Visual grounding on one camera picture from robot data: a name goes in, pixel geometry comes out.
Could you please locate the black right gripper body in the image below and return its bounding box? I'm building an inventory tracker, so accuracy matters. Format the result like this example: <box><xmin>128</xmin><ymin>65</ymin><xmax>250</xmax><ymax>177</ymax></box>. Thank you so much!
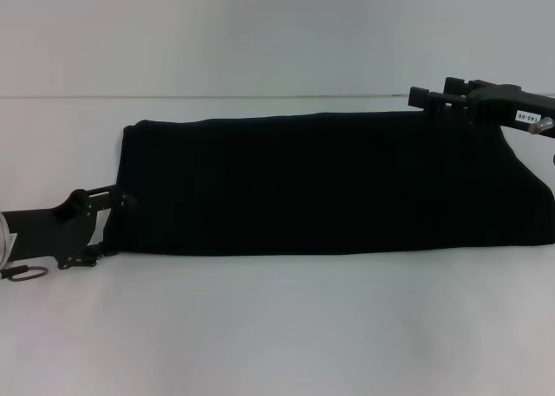
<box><xmin>465</xmin><ymin>82</ymin><xmax>555</xmax><ymax>132</ymax></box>

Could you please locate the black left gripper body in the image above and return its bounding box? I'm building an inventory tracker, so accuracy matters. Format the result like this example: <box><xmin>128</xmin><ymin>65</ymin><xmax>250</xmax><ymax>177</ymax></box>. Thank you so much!
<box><xmin>2</xmin><ymin>187</ymin><xmax>114</xmax><ymax>270</ymax></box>

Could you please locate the black t-shirt with FREE print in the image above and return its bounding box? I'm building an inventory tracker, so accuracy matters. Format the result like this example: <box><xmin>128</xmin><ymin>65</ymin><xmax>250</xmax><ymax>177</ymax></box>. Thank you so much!
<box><xmin>116</xmin><ymin>107</ymin><xmax>555</xmax><ymax>259</ymax></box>

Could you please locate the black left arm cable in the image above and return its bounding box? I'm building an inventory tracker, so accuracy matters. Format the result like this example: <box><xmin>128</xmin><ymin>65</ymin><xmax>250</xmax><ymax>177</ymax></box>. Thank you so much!
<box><xmin>0</xmin><ymin>264</ymin><xmax>49</xmax><ymax>282</ymax></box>

